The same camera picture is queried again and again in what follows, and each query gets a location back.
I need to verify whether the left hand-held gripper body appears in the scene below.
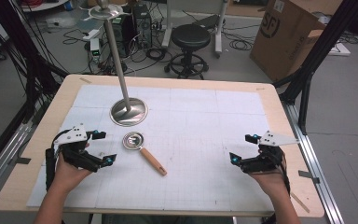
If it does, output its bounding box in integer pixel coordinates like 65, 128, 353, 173
53, 123, 103, 174

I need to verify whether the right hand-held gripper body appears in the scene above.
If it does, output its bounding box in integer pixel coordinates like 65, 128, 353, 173
241, 130, 300, 175

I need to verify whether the person's left hand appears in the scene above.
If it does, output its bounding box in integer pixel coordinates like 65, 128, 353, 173
53, 143, 95, 194

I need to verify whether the person's right hand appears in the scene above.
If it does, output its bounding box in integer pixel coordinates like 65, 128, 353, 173
249, 149, 292, 201

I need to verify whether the white grid mat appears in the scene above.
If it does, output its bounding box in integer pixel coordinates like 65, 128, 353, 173
25, 84, 276, 213

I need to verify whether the tall metal stand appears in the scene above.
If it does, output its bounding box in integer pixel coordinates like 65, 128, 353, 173
79, 0, 149, 128

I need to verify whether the small device with green display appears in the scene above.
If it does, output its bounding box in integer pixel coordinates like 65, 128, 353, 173
89, 37, 103, 63

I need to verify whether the large cardboard box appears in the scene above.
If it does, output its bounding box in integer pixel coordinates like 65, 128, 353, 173
249, 0, 345, 83

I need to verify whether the flat white power strip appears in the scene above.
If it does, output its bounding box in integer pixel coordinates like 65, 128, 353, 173
327, 42, 352, 58

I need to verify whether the black computer tower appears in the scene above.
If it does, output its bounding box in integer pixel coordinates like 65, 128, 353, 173
131, 4, 154, 49

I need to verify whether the black round stool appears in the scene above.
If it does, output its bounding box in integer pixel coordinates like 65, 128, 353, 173
163, 23, 213, 80

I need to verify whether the metal ladle with wooden handle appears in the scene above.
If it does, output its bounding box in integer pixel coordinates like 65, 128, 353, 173
121, 131, 169, 177

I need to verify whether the aluminium rail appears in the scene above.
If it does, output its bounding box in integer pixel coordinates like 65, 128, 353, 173
283, 102, 345, 224
0, 102, 42, 204

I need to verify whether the coiled black floor cable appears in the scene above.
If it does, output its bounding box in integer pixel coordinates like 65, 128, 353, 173
223, 27, 256, 52

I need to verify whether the black metal frame post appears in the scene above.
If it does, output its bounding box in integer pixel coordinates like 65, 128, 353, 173
272, 0, 358, 135

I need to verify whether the black frame with cables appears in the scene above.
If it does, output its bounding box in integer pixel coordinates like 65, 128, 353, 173
0, 0, 70, 125

